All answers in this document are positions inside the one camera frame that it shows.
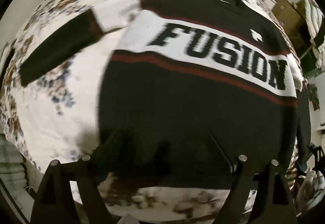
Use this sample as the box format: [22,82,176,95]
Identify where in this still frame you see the black white Fusion sweater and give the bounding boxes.
[19,0,303,188]

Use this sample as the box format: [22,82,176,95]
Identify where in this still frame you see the striped cloth lower left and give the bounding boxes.
[0,132,29,204]

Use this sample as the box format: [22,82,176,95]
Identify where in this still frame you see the dark camouflage shoes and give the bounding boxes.
[307,83,320,111]

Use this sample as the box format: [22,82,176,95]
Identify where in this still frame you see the floral bed quilt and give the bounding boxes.
[1,0,303,223]

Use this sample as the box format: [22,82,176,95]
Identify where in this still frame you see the large cardboard box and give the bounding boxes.
[272,0,311,52]

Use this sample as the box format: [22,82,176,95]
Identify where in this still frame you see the white black jacket pile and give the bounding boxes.
[299,0,324,52]

